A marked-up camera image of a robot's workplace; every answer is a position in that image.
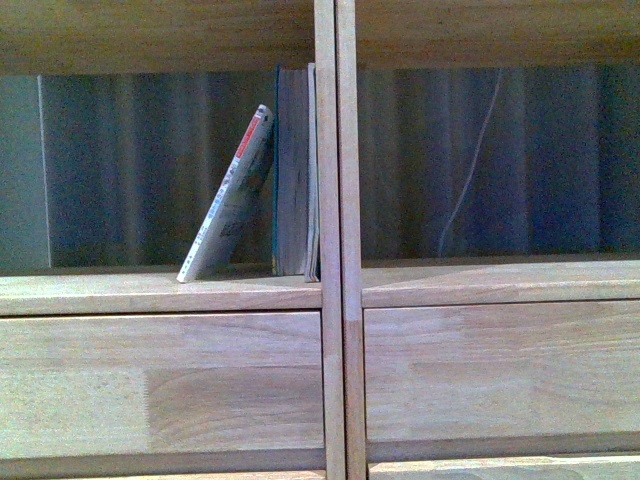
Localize white illustrated Chinese book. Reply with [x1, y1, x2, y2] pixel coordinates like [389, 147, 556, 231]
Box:
[177, 104, 274, 283]

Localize thin grey book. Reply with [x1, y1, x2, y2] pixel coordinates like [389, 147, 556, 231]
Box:
[304, 63, 320, 283]

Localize wooden shelf unit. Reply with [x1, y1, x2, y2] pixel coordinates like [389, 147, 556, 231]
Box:
[1, 1, 347, 479]
[336, 1, 639, 479]

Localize right wooden shelf unit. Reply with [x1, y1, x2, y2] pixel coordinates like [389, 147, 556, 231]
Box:
[336, 1, 639, 479]

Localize left wooden shelf unit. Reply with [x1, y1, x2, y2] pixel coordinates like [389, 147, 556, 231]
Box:
[1, 1, 347, 479]

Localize grey hanging cable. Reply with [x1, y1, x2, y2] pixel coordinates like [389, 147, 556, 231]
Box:
[437, 67, 504, 257]

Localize dark green thick book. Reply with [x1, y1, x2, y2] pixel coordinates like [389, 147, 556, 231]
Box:
[273, 68, 309, 276]

